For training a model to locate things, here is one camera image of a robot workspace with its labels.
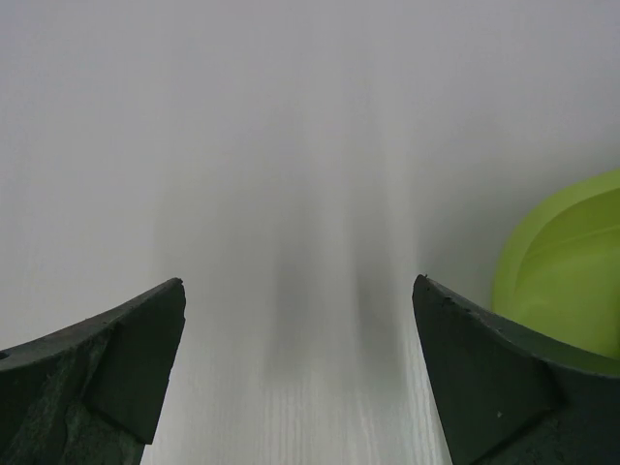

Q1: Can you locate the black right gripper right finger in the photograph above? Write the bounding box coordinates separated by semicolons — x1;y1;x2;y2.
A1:
412;275;619;464

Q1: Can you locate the lime green plastic basket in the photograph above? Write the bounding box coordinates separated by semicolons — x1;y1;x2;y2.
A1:
491;170;619;373

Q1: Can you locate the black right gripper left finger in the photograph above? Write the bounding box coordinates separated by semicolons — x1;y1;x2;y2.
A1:
1;278;186;464

